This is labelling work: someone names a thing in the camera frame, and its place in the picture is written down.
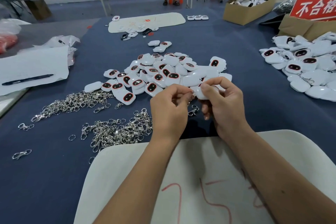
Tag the person's left hand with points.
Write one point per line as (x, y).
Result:
(168, 116)

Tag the person's right hand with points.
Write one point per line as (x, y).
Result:
(228, 108)

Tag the white tag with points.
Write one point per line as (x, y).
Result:
(198, 93)

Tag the person's left forearm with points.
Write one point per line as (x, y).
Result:
(136, 184)

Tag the person's right forearm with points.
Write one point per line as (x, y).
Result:
(281, 174)

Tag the white foam board red marks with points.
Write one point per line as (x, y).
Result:
(204, 166)

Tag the open cardboard box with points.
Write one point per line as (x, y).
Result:
(242, 15)

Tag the long white foam board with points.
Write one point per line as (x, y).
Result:
(170, 20)

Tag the flat brown cardboard box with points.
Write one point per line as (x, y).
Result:
(296, 28)

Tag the red sign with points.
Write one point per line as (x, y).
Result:
(314, 6)

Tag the black pen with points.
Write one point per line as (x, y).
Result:
(27, 79)

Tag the white paper sheet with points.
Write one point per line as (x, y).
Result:
(31, 62)

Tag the orange bag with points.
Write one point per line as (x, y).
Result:
(7, 42)

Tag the white plastic bag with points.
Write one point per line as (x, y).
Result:
(13, 26)

